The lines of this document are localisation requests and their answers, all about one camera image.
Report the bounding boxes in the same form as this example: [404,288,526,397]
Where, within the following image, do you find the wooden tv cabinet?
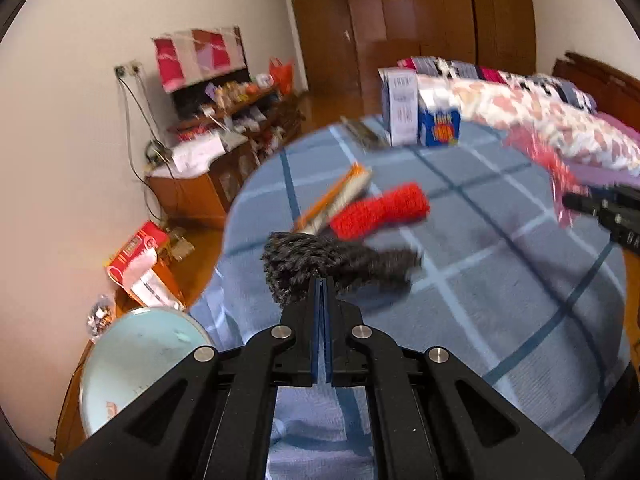
[145,89,305,228]

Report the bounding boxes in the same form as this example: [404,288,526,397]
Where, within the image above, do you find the red knitted cloth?
[329,182,431,240]

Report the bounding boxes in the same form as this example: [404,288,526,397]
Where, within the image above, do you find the black knitted cloth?
[262,232,422,308]

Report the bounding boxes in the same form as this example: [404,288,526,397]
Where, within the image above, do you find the hanging power cables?
[117,74,177,226]

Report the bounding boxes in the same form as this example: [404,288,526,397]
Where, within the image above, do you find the pink red plastic bag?
[504,124,587,228]

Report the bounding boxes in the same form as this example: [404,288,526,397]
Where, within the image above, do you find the wall power socket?
[114,61,141,78]

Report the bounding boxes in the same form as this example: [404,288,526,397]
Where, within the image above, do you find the clear bag of scraps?
[87,295,116,342]

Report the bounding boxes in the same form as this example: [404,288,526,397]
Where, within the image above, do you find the white mug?
[255,73,274,89]

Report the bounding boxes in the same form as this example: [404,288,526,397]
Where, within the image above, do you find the red mask box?
[105,221,184,311]

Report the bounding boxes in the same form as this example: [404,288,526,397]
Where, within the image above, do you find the white tall carton box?
[378,67,419,148]

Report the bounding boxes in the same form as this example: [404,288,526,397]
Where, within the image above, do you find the white box on cabinet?
[171,133,226,176]

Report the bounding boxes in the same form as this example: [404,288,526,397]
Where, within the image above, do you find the purple bed sheet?
[565,113,639,188]

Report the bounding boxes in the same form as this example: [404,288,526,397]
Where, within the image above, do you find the wooden door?
[292,0,360,96]

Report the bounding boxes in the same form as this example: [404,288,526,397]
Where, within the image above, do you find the pink heart quilt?
[416,71,640,176]

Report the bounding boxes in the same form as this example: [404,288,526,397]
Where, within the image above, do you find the dark snack packet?
[341,116,390,151]

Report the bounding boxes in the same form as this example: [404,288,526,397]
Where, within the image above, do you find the cow print pillow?
[397,56,597,114]

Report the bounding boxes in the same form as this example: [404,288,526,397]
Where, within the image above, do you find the orange silver snack wrapper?
[293,162,373,235]

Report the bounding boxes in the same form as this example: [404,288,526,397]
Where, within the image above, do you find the blue white tissue box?
[418,87,461,148]

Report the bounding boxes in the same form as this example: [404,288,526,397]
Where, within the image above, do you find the television with patchwork cover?
[152,26,250,118]

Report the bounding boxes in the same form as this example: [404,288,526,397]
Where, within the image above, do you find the wooden wardrobe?
[264,0,537,111]

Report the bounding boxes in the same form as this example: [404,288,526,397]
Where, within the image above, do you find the orange plastic bag on cabinet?
[269,58,294,96]

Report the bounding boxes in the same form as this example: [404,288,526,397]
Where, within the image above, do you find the light blue trash bin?
[79,308,212,437]

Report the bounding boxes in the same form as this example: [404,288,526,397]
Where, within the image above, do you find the wooden headboard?
[552,52,640,131]

